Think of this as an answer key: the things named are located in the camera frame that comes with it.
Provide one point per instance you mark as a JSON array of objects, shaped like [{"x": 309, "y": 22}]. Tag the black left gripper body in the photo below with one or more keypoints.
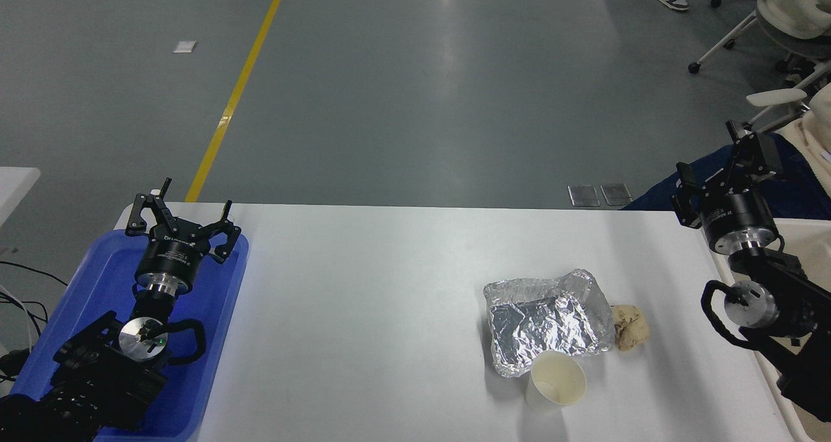
[{"x": 170, "y": 254}]

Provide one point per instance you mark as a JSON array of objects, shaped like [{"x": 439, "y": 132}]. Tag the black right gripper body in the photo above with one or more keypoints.
[{"x": 737, "y": 216}]

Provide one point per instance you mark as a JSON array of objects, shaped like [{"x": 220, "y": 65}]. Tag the white paper cup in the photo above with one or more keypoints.
[{"x": 558, "y": 380}]

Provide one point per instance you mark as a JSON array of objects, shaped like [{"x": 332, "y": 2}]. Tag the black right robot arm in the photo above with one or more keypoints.
[{"x": 792, "y": 299}]

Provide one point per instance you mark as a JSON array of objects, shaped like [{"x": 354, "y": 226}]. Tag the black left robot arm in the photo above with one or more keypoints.
[{"x": 97, "y": 377}]

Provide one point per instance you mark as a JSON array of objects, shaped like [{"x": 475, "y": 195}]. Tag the large pale bin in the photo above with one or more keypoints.
[{"x": 805, "y": 241}]

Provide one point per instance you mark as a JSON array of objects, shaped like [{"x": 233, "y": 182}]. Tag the metal floor plate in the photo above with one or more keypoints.
[
  {"x": 616, "y": 194},
  {"x": 583, "y": 195}
]

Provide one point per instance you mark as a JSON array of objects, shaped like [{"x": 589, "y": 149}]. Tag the blue plastic tray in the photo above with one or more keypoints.
[{"x": 97, "y": 280}]

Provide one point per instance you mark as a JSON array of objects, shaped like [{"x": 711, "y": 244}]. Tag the white office chair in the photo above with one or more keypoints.
[{"x": 792, "y": 33}]

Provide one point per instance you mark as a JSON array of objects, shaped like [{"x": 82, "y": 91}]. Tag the crumpled tan paper ball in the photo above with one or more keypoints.
[{"x": 631, "y": 328}]

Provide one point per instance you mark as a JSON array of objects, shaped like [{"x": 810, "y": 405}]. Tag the white side table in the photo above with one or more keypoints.
[{"x": 16, "y": 185}]

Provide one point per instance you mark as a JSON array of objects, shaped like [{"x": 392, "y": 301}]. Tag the crumpled foil tray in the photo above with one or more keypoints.
[{"x": 545, "y": 325}]

